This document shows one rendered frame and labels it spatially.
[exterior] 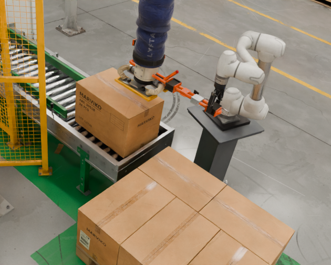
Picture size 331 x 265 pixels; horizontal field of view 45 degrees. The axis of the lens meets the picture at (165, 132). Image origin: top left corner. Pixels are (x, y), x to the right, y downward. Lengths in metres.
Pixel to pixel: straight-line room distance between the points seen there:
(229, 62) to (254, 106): 0.88
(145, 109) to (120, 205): 0.74
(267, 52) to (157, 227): 1.44
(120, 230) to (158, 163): 0.72
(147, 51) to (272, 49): 0.88
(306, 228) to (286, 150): 1.09
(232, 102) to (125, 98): 0.87
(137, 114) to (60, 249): 1.20
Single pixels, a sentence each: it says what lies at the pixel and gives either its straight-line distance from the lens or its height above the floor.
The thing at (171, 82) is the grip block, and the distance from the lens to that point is 2.80.
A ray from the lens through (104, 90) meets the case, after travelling 3.18.
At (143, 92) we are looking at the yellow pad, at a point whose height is 1.14.
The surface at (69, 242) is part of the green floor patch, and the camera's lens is 3.32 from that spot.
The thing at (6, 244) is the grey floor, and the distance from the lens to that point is 3.35.
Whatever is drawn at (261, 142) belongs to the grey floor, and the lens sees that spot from 4.64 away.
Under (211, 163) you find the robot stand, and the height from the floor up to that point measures 0.35.
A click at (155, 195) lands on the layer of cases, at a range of 2.95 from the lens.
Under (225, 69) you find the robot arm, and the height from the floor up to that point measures 1.57.
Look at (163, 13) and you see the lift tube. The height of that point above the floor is 1.73.
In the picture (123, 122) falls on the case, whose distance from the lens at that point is 2.97.
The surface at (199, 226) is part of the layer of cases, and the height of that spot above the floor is 0.54.
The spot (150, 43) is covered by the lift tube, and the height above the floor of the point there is 1.51.
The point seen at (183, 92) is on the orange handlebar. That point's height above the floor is 1.26.
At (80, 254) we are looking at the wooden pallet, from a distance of 3.19.
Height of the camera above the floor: 2.72
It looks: 39 degrees down
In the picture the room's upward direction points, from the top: 12 degrees clockwise
